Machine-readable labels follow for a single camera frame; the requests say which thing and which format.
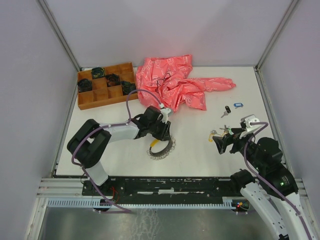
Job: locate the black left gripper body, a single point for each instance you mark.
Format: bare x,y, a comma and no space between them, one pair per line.
157,129

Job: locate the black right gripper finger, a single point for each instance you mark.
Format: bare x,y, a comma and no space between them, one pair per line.
236,131
222,143

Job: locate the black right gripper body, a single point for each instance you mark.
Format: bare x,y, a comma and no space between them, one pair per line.
239,144

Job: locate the yellow tag with dark key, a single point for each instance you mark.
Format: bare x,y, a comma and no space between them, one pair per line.
213,133

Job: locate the large keyring with yellow grip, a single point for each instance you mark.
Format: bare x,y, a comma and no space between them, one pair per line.
158,150

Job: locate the yellow tag with silver keys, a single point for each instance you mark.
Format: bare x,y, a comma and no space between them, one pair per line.
226,130

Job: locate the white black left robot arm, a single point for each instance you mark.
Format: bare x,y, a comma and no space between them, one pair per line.
91,140

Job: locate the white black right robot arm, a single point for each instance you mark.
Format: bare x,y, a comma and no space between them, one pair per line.
266,183

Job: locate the black tag with silver key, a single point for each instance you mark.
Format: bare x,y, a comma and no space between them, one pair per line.
226,112

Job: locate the blue tag with key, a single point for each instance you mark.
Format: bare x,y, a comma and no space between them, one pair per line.
238,105

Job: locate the pink patterned jacket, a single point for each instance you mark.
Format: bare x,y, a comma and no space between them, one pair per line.
167,81

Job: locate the dark rolled cloth right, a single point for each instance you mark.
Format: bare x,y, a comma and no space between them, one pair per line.
127,87

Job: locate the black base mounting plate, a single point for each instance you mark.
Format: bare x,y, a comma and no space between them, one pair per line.
139,189

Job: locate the wooden compartment tray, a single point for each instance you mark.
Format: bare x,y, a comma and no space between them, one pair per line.
101,95

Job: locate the dark rolled cloth middle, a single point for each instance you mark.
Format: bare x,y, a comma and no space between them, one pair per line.
112,80

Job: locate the dark rolled cloth top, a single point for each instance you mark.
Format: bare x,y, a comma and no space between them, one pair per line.
98,72

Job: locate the dark rolled cloth in tray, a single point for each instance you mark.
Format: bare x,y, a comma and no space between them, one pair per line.
84,85

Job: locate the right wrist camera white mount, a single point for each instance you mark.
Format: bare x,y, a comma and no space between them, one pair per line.
249,123

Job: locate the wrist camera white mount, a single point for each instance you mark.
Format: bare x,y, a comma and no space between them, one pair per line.
166,113
249,123

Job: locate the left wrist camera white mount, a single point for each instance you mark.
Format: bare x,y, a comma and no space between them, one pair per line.
166,113

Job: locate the aluminium frame post right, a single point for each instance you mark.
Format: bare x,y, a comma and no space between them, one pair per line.
277,33

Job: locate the aluminium frame post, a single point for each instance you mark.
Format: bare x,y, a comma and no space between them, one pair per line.
277,33
58,33

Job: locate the aluminium frame post left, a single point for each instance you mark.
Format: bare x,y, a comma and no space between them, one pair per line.
58,33

